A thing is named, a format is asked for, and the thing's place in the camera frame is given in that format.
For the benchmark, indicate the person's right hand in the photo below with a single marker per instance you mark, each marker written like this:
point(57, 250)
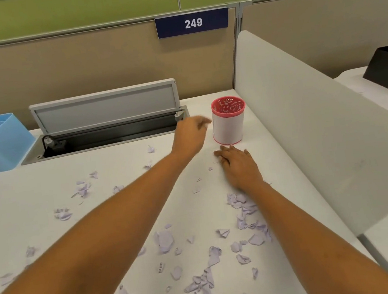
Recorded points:
point(241, 171)

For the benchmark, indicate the person's left hand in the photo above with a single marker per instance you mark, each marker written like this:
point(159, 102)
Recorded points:
point(189, 137)

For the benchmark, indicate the pink and white cup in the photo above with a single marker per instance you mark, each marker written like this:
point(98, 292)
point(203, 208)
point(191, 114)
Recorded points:
point(228, 126)

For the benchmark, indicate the heap of paper scraps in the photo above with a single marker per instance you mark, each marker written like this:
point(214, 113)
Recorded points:
point(165, 242)

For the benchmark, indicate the blue desk organizer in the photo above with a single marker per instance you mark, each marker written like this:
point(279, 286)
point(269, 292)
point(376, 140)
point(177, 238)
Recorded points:
point(11, 150)

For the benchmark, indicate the person's left forearm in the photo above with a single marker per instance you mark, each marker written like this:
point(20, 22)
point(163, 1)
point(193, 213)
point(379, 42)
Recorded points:
point(87, 253)

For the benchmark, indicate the person's right forearm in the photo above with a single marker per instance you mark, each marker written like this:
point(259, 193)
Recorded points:
point(319, 249)

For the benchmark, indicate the black desk organizer box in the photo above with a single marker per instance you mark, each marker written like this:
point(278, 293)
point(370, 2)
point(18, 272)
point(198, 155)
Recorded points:
point(385, 68)

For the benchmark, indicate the white side divider panel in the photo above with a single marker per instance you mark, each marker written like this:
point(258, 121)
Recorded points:
point(317, 119)

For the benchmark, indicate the blue number sign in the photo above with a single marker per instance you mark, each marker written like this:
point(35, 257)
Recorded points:
point(168, 26)

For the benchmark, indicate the beige partition panel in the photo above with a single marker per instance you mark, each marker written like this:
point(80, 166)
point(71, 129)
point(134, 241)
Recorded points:
point(324, 27)
point(64, 69)

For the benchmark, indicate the grey partition post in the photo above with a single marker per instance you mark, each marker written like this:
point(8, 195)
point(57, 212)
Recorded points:
point(238, 37)

